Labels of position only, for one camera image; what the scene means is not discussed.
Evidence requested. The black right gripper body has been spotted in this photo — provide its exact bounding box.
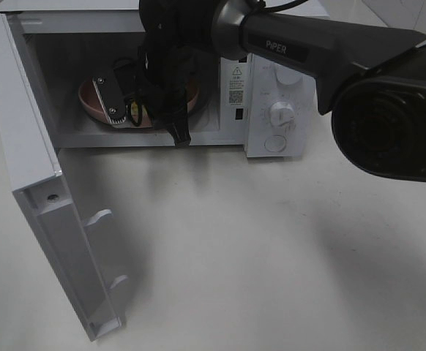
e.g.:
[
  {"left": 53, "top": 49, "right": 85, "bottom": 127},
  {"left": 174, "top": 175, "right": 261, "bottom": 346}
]
[{"left": 113, "top": 47, "right": 193, "bottom": 124}]

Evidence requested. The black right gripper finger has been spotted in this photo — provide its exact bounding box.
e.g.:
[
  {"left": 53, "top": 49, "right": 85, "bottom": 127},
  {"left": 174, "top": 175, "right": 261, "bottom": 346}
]
[
  {"left": 165, "top": 118, "right": 191, "bottom": 147},
  {"left": 92, "top": 75, "right": 127, "bottom": 125}
]

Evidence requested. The pink plate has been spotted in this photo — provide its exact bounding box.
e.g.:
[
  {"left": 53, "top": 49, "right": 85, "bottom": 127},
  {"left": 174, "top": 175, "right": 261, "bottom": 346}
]
[{"left": 78, "top": 75, "right": 201, "bottom": 131}]

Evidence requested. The round white door button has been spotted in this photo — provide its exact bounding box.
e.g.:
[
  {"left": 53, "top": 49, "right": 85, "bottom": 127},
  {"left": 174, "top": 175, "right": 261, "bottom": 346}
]
[{"left": 264, "top": 135, "right": 287, "bottom": 153}]

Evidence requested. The toy sandwich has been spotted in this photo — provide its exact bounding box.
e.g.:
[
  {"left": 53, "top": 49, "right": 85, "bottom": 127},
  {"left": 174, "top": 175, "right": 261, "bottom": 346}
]
[{"left": 127, "top": 102, "right": 139, "bottom": 120}]

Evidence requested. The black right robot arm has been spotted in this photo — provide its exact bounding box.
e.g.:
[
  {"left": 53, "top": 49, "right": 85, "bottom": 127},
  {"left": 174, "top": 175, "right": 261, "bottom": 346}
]
[{"left": 93, "top": 1, "right": 426, "bottom": 182}]

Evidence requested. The white microwave oven body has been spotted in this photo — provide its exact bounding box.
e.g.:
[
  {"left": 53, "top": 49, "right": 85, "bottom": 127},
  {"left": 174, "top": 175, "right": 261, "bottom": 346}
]
[{"left": 0, "top": 1, "right": 315, "bottom": 161}]

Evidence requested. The lower white timer knob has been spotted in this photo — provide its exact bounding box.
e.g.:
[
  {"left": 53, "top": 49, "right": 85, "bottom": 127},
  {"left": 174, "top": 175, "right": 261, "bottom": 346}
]
[{"left": 269, "top": 102, "right": 296, "bottom": 128}]

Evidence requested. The upper white power knob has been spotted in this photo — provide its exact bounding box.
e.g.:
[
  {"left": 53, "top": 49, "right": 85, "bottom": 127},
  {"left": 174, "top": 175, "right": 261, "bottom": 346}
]
[{"left": 274, "top": 64, "right": 302, "bottom": 86}]

